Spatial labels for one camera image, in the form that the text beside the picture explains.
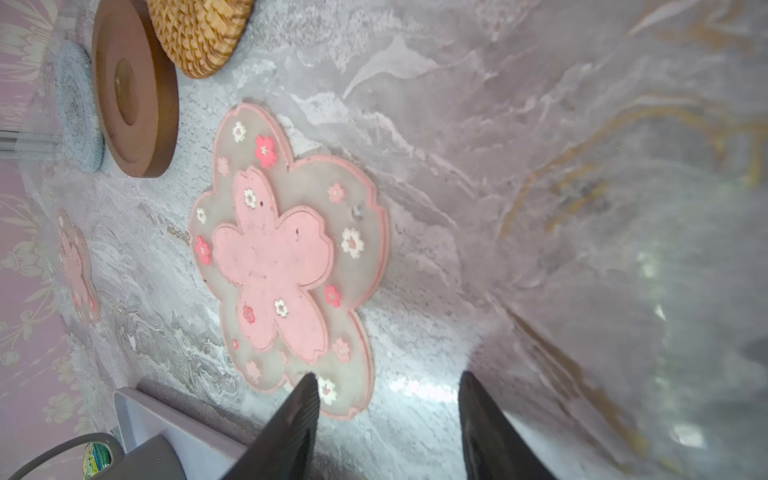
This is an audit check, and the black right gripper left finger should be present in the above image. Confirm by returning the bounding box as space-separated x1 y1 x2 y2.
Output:
223 373 320 480

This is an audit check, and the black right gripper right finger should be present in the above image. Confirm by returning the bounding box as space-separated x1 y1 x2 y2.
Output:
458 371 555 480

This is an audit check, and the pink flower silicone coaster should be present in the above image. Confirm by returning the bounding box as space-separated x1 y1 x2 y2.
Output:
189 103 389 420

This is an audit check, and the blue woven round coaster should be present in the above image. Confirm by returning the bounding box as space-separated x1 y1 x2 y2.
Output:
54 40 105 173

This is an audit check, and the brown wooden round coaster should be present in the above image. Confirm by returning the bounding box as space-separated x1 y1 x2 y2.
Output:
92 0 179 178

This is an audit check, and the woven rattan round coaster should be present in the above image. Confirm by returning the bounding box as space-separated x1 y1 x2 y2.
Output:
147 0 255 79

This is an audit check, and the lavender silicone tray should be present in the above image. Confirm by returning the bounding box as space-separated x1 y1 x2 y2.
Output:
113 387 246 479

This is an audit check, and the grey mug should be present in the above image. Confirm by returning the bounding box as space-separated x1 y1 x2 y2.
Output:
10 433 186 480

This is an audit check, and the green snack packet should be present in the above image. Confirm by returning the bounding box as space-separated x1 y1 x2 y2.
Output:
82 443 113 480

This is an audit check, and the aluminium frame post left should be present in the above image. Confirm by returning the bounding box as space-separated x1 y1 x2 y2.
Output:
0 129 61 162

